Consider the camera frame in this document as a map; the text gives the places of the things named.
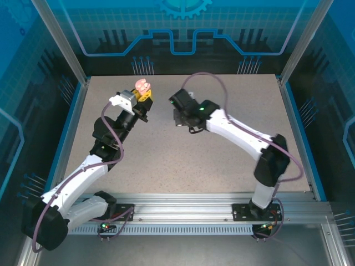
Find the slotted grey cable duct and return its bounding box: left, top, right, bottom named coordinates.
left=68, top=224, right=255, bottom=236

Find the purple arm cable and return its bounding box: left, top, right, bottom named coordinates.
left=182, top=71, right=305, bottom=241
left=32, top=99, right=136, bottom=253

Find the side rail with blue trim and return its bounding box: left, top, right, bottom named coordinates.
left=277, top=76, right=328, bottom=202
left=45, top=79, right=91, bottom=203

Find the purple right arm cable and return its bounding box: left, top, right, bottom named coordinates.
left=182, top=71, right=305, bottom=241

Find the aluminium frame post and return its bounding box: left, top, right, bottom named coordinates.
left=278, top=0, right=335, bottom=85
left=30, top=0, right=91, bottom=85

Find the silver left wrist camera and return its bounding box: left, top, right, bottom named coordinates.
left=108, top=89, right=138, bottom=115

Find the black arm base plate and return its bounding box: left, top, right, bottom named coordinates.
left=232, top=203, right=281, bottom=222
left=105, top=203, right=136, bottom=222

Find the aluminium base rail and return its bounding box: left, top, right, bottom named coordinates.
left=35, top=192, right=332, bottom=222

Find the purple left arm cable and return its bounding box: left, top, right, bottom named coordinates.
left=32, top=99, right=136, bottom=253

